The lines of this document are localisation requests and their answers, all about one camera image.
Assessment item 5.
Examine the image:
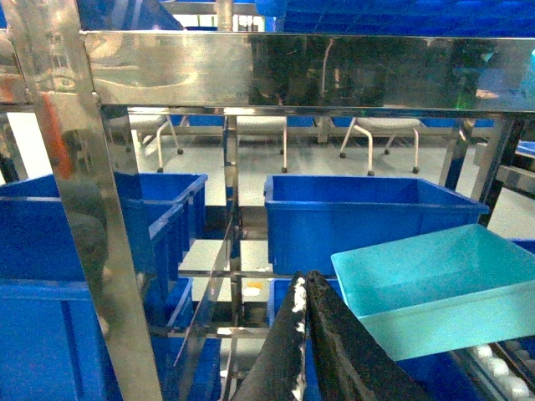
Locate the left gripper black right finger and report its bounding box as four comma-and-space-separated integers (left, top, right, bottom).
307, 271, 431, 400

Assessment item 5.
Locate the white stool centre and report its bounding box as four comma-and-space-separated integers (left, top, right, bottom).
222, 115, 288, 174

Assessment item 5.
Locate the white stool left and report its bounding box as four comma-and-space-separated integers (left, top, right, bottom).
125, 114, 185, 174

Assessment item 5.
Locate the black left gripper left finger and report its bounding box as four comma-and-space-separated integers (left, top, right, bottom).
232, 272, 307, 400

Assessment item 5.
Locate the blue bin left shelf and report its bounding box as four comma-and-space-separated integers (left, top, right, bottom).
115, 173, 208, 252

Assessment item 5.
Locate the stainless steel shelf rail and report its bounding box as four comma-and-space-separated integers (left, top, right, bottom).
83, 31, 534, 119

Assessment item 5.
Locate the blue bin shelf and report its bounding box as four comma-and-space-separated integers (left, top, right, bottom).
264, 175, 490, 275
115, 173, 208, 252

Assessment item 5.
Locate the blue bin front left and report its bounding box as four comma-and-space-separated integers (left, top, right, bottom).
0, 174, 187, 302

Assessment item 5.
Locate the blue bin centre shelf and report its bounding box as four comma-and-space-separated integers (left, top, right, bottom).
264, 175, 490, 275

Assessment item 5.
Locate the teal plastic bin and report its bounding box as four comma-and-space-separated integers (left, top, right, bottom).
331, 225, 534, 360

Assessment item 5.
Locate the white stool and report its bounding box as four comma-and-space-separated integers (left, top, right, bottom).
222, 115, 288, 174
125, 114, 185, 174
338, 116, 422, 176

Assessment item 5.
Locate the steel shelf upright post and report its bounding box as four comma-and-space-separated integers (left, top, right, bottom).
2, 1, 162, 400

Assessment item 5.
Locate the white stool right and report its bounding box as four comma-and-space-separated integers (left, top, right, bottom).
338, 116, 422, 176

